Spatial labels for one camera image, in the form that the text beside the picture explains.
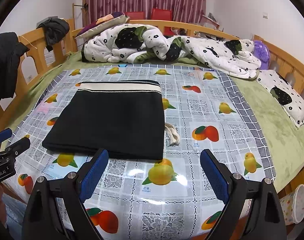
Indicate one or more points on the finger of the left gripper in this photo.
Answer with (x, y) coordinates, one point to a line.
(5, 135)

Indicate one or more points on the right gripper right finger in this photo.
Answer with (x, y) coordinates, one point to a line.
(265, 218)

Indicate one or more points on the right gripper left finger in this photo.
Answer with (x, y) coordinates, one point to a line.
(56, 209)

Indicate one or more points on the black pants with white stripe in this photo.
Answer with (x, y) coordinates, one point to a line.
(125, 117)

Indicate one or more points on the patterned waste bin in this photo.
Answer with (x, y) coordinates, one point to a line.
(293, 206)

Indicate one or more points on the green bed sheet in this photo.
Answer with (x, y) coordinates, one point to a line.
(285, 141)

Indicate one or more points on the fruit print plastic tablecloth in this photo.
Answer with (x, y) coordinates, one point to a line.
(147, 199)

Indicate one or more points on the white floral pillow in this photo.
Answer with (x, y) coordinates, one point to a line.
(291, 102)

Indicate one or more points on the dark jacket on bedpost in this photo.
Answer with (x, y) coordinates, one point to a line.
(54, 29)

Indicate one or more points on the purple patterned cushion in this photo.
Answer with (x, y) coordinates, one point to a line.
(103, 23)

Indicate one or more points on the purple plush toy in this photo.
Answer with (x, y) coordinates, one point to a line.
(261, 51)

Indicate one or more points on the white floral quilt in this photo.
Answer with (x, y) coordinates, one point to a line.
(136, 43)

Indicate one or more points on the red chair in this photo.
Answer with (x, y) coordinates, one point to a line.
(163, 15)
(136, 15)

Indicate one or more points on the black garment on rail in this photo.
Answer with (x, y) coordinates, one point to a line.
(11, 51)

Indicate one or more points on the wooden bed frame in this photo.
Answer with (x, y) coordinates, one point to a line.
(33, 65)

